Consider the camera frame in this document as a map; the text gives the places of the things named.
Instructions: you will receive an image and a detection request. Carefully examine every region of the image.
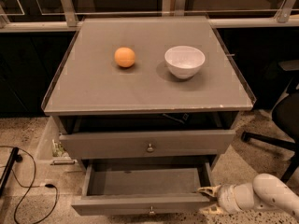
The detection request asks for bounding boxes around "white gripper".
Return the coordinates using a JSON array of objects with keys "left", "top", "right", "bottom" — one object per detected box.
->
[{"left": 197, "top": 183, "right": 254, "bottom": 215}]

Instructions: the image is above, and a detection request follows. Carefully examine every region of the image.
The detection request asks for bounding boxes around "grey drawer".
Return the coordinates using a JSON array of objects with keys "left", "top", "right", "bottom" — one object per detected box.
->
[
  {"left": 72, "top": 163, "right": 216, "bottom": 216},
  {"left": 60, "top": 130, "right": 235, "bottom": 160}
]

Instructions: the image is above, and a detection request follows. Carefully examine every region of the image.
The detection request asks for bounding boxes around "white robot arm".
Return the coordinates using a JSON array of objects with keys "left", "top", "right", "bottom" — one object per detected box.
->
[{"left": 197, "top": 174, "right": 299, "bottom": 221}]

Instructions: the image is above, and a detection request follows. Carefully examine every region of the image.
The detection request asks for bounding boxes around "grey top drawer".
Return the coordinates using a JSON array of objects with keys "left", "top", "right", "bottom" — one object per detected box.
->
[{"left": 60, "top": 130, "right": 235, "bottom": 160}]

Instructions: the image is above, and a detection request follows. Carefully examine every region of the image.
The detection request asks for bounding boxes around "grey drawer cabinet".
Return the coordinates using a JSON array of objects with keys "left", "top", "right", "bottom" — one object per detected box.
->
[{"left": 43, "top": 17, "right": 254, "bottom": 165}]

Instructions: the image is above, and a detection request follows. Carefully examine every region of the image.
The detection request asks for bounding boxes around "black office chair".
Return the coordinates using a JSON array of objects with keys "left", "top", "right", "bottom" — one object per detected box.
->
[{"left": 241, "top": 59, "right": 299, "bottom": 184}]

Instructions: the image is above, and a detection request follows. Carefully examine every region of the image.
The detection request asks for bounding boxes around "white bowl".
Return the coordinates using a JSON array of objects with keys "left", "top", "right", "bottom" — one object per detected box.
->
[{"left": 164, "top": 46, "right": 206, "bottom": 79}]

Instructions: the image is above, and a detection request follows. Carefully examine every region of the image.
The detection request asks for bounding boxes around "orange ball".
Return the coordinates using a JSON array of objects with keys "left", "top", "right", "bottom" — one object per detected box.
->
[{"left": 114, "top": 47, "right": 135, "bottom": 68}]

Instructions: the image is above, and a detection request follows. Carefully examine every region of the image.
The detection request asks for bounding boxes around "clear plastic bin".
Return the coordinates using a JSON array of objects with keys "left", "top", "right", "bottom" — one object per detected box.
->
[{"left": 35, "top": 117, "right": 76, "bottom": 165}]

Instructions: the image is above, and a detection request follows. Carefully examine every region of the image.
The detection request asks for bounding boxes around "black bar on floor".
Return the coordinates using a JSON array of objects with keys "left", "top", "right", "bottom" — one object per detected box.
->
[{"left": 0, "top": 147, "right": 19, "bottom": 197}]

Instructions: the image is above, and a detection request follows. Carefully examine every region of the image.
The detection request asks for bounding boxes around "black cable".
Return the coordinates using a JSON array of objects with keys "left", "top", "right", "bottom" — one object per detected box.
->
[{"left": 0, "top": 145, "right": 60, "bottom": 224}]

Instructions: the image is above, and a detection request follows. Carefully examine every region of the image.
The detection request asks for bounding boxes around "metal window bracket right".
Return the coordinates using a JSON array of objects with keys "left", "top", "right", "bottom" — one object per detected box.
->
[{"left": 275, "top": 0, "right": 296, "bottom": 23}]

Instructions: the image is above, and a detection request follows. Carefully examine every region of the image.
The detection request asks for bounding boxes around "metal window bracket left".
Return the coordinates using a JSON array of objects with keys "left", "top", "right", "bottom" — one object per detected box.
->
[{"left": 60, "top": 0, "right": 78, "bottom": 27}]

